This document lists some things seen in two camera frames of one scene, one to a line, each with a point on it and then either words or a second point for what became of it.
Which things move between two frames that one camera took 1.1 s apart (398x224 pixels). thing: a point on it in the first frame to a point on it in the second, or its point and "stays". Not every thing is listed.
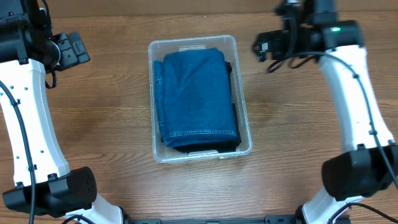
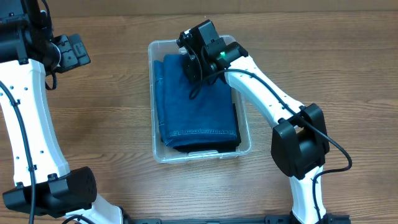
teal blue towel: x=193 y=97 stays
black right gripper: x=273 y=38 to x=189 y=70
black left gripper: x=69 y=58 stays
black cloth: x=217 y=147 stays
